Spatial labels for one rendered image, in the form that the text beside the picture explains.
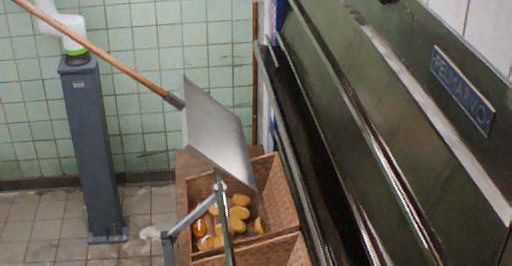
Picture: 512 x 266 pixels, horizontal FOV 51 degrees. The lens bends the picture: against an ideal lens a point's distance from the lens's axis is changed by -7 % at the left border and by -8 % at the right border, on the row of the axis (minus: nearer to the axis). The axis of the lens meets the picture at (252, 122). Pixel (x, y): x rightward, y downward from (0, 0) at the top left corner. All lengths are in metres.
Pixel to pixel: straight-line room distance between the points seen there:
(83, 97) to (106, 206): 0.75
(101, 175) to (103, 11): 0.97
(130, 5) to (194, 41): 0.46
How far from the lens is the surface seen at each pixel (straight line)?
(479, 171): 0.99
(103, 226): 3.60
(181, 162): 3.24
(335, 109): 1.82
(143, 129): 3.83
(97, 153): 3.26
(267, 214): 2.84
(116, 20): 3.49
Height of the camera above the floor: 2.46
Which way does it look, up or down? 32 degrees down
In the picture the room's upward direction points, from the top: straight up
